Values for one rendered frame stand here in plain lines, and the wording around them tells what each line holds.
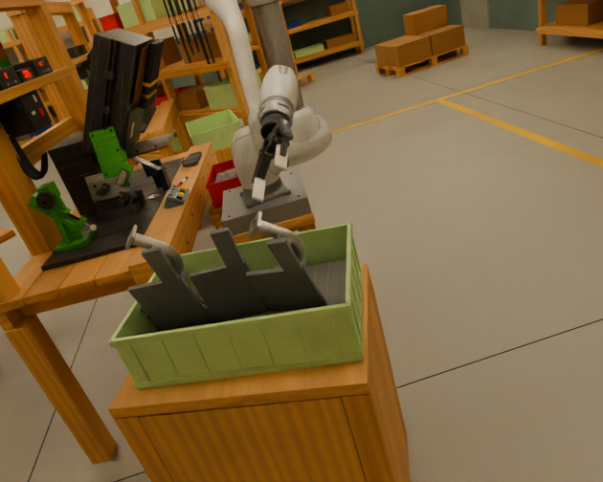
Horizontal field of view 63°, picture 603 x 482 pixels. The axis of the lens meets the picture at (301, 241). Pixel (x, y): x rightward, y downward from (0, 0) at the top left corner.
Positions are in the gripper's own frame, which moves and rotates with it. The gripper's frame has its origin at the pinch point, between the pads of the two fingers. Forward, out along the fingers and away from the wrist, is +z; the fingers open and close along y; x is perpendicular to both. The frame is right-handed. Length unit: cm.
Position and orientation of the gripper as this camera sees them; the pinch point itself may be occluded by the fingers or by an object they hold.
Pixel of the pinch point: (268, 181)
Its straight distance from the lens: 121.7
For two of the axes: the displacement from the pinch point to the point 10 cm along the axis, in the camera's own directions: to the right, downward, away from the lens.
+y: 4.5, -4.8, -7.5
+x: 8.9, 3.0, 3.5
